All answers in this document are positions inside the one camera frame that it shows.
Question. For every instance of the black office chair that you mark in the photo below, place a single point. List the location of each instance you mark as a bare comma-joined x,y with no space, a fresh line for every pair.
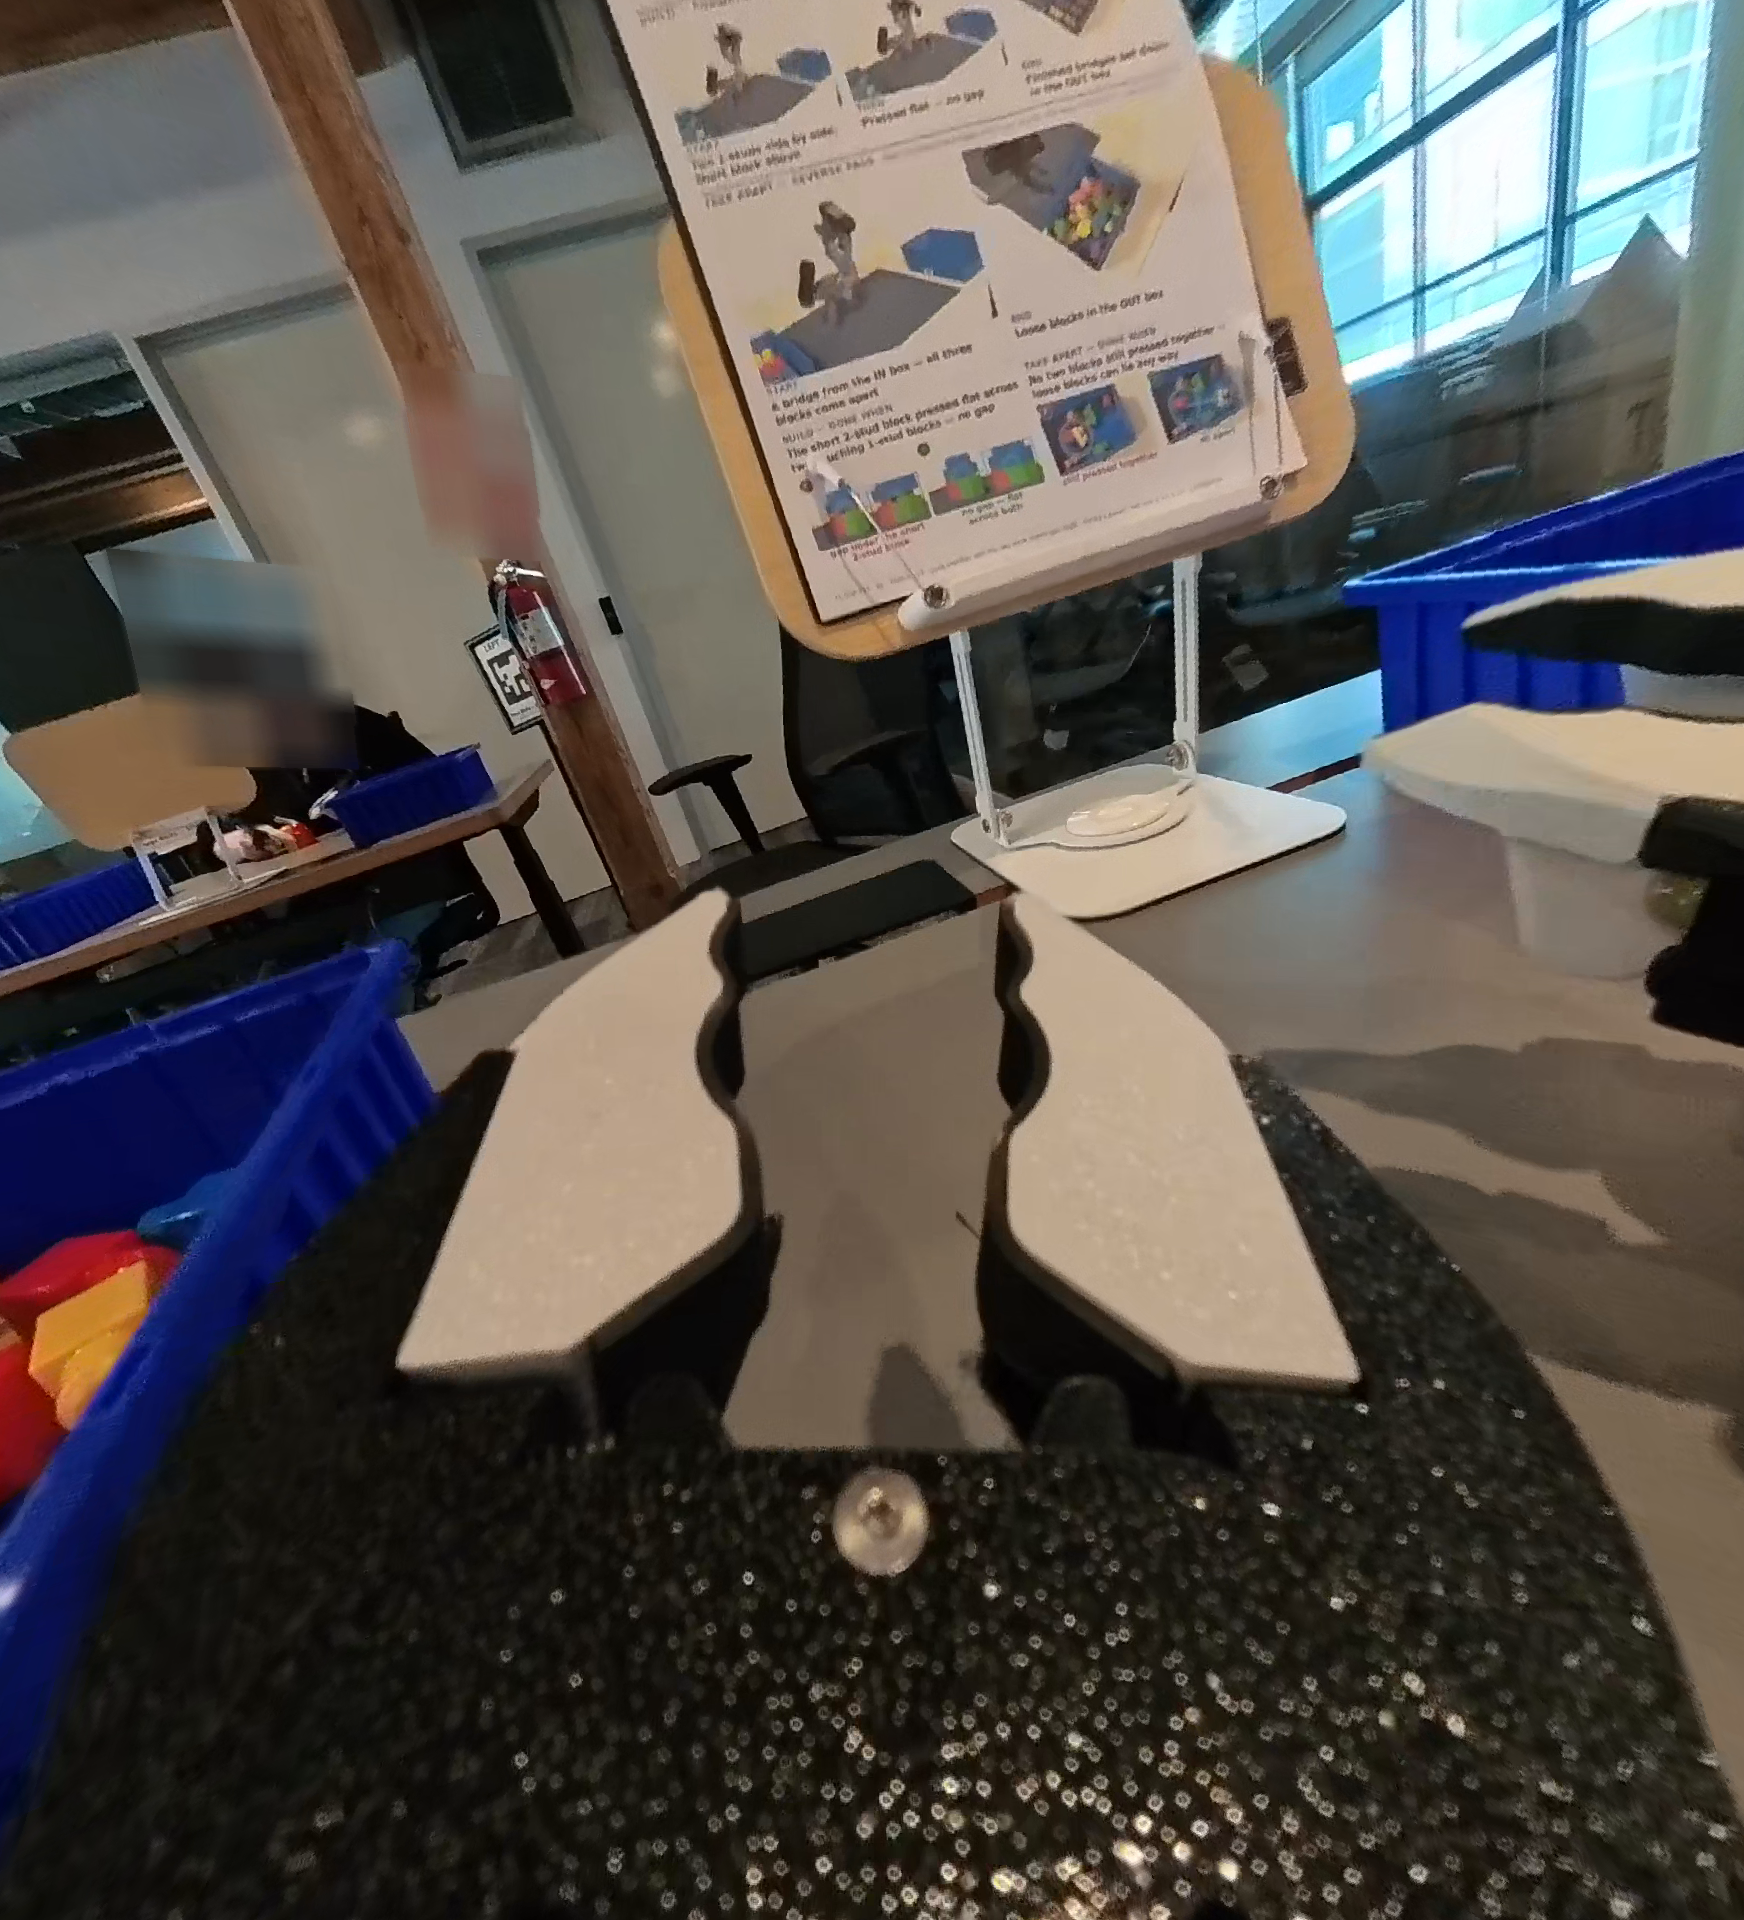
856,736

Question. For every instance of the red fire extinguisher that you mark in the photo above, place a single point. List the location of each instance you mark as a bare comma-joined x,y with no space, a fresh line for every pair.
542,636

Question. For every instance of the blue plastic bin with blocks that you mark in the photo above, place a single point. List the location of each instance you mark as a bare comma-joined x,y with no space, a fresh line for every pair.
93,1095

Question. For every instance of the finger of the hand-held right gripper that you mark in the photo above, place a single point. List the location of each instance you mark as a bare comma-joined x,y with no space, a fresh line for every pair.
1713,576
1562,765

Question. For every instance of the wooden support post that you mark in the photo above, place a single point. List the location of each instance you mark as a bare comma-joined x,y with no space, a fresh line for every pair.
361,195

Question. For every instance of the black and white marker sign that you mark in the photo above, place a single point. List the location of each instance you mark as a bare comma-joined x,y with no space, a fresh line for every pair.
513,682

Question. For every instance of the dark hanging panel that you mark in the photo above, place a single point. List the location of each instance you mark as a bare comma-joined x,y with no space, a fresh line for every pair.
16,631

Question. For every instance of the long blue desk bin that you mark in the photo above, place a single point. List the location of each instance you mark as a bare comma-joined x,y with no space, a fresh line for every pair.
16,929

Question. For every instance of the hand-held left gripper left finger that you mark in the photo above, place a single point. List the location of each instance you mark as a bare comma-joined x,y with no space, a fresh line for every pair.
586,1168

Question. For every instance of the small wooden board on stand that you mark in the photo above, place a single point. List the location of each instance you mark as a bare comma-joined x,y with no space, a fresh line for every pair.
106,779

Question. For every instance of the small blue desk bin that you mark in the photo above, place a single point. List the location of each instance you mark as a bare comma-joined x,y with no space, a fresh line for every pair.
407,796

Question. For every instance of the white board stand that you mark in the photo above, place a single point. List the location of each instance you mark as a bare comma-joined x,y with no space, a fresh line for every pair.
1231,831

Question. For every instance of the metal air vent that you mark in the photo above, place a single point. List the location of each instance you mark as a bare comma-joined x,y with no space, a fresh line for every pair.
490,75

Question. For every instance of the brown office desk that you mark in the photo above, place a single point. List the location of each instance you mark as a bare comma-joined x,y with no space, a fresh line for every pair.
407,840

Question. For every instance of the large paned window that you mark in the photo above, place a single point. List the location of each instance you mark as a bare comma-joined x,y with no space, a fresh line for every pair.
1457,151

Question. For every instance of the rounded wooden display board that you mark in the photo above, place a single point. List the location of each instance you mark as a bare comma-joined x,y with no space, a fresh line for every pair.
1262,179

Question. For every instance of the printed instruction sheet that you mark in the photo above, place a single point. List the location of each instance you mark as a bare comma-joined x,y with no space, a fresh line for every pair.
886,299

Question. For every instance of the empty blue plastic bin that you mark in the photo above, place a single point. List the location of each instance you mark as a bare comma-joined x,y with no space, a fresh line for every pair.
1562,524

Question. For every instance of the cardboard box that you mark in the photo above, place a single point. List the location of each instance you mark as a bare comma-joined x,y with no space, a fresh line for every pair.
1607,330

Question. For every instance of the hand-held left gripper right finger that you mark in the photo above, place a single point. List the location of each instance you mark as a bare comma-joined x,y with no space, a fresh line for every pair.
1157,1200

